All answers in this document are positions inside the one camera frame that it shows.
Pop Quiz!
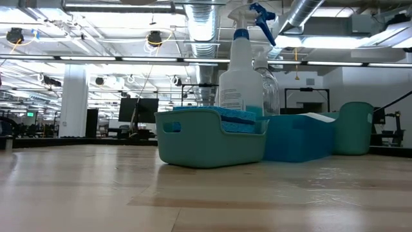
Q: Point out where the long ceiling light strip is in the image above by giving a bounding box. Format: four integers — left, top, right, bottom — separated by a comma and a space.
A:
0, 54, 412, 68

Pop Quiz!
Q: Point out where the spray bottle with blue liquid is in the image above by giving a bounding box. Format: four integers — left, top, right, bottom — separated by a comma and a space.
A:
218, 2, 277, 117

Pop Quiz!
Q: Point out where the blue plastic tray bin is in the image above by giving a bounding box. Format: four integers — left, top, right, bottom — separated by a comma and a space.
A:
256, 114, 336, 163

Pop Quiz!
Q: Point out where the wide silver ventilation duct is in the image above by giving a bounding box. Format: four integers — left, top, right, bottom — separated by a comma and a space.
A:
185, 0, 223, 107

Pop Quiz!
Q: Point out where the small teal plastic bin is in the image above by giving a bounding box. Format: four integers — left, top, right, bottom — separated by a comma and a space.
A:
154, 108, 269, 169

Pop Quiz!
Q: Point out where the small black box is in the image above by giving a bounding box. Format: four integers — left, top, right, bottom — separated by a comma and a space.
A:
85, 108, 99, 139

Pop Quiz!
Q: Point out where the black ceiling camera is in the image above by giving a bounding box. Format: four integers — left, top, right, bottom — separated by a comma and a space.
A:
6, 28, 25, 45
147, 30, 164, 48

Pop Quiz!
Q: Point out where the yellow hanging cord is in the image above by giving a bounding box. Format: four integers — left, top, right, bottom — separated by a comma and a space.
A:
294, 48, 300, 81

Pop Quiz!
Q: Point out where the large teal plastic bin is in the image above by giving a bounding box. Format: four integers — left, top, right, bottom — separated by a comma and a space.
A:
318, 101, 375, 157

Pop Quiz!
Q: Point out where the black equipment stand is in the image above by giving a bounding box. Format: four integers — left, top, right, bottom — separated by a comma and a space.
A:
370, 108, 407, 148

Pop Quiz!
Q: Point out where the black station frame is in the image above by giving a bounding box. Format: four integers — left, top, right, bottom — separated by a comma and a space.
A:
181, 83, 220, 109
284, 87, 331, 113

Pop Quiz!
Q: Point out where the black monitor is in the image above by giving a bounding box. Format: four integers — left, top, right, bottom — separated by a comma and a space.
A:
118, 97, 160, 124

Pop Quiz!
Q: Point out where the slanted silver ventilation duct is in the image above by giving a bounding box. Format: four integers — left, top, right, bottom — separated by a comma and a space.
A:
267, 0, 326, 61

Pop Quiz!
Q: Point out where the white column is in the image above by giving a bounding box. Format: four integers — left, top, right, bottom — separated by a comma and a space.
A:
58, 64, 89, 139

